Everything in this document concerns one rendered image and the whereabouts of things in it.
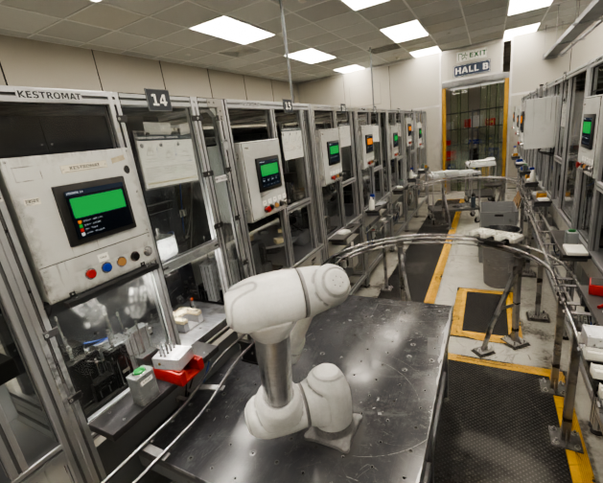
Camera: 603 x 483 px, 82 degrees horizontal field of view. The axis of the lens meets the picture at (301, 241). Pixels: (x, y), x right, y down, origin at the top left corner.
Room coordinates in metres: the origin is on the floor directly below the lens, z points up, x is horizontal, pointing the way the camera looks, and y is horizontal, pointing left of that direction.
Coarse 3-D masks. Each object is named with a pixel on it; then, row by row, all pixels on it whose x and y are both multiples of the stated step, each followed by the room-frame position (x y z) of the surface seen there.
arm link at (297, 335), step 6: (306, 318) 1.03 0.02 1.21; (312, 318) 1.05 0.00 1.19; (300, 324) 1.05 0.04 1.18; (306, 324) 1.04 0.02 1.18; (294, 330) 1.07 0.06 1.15; (300, 330) 1.05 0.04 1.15; (306, 330) 1.06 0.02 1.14; (294, 336) 1.07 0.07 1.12; (300, 336) 1.07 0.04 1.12; (294, 342) 1.09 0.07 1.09; (300, 342) 1.09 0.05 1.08; (294, 348) 1.13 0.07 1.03; (300, 348) 1.16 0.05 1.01; (294, 354) 1.16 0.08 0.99; (300, 354) 1.19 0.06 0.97; (294, 360) 1.16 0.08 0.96
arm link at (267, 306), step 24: (240, 288) 0.77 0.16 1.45; (264, 288) 0.76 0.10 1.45; (288, 288) 0.76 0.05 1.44; (240, 312) 0.73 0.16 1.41; (264, 312) 0.73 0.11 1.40; (288, 312) 0.74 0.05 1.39; (264, 336) 0.76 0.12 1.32; (288, 336) 0.83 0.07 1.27; (264, 360) 0.84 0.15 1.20; (288, 360) 0.87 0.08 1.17; (264, 384) 0.91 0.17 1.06; (288, 384) 0.91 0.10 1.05; (264, 408) 0.95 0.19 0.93; (288, 408) 0.95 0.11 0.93; (264, 432) 0.95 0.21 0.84; (288, 432) 0.97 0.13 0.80
